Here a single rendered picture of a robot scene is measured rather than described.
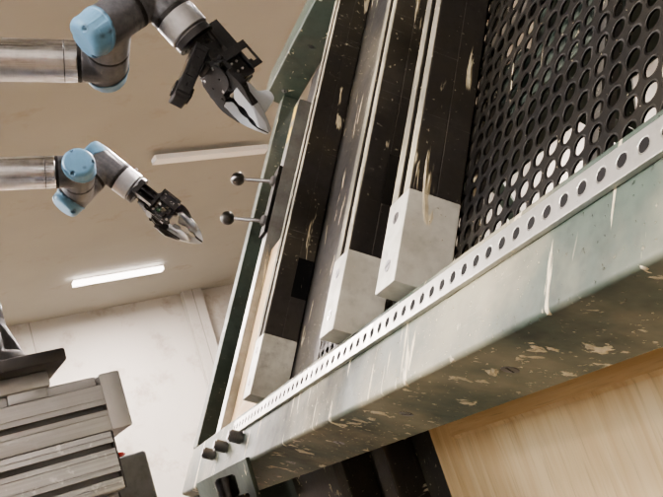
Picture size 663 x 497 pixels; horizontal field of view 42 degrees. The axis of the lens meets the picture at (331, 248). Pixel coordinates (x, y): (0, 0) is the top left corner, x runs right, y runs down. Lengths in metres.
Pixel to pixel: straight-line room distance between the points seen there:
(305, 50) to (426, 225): 1.52
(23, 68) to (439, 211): 0.84
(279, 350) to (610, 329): 1.06
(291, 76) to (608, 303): 2.05
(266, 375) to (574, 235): 1.06
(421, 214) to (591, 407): 0.31
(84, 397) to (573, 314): 0.89
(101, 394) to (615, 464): 0.77
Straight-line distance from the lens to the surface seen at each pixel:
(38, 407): 1.40
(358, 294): 1.24
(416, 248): 1.04
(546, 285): 0.72
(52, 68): 1.61
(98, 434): 1.41
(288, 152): 2.36
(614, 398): 1.08
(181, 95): 1.46
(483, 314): 0.81
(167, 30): 1.53
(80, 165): 2.05
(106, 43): 1.50
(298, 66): 2.59
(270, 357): 1.70
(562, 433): 1.18
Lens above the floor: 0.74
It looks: 14 degrees up
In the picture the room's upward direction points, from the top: 19 degrees counter-clockwise
